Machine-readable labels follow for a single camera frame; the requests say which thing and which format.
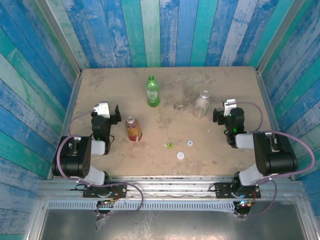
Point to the clear plastic bottle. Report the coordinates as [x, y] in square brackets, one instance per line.
[201, 106]

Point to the tea bottle orange red label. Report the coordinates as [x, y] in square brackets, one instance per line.
[133, 130]

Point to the small white printed bottle cap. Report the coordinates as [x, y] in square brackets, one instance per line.
[190, 143]

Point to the green plastic bottle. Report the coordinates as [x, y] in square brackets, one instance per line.
[152, 95]

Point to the large plain white bottle cap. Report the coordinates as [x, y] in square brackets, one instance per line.
[180, 155]

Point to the green bottle cap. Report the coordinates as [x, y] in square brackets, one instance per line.
[170, 145]

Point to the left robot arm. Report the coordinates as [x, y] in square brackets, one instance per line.
[72, 160]

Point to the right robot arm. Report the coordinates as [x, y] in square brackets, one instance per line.
[277, 157]

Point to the small circuit board with LEDs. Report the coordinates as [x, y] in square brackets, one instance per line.
[107, 201]
[243, 203]

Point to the steel sheet panel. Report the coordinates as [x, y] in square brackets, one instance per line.
[175, 225]

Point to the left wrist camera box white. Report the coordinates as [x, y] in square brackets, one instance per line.
[102, 109]

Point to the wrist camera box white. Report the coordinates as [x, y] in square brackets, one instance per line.
[229, 106]
[102, 109]

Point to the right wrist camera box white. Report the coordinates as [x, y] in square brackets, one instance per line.
[229, 106]

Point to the aluminium table side rail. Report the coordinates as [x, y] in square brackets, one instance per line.
[70, 117]
[267, 100]

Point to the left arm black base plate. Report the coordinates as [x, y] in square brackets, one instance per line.
[120, 190]

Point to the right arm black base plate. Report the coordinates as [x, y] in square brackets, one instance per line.
[222, 190]

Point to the aluminium mounting rail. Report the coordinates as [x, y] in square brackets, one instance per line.
[170, 186]

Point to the aluminium corner post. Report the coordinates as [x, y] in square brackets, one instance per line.
[60, 37]
[277, 37]

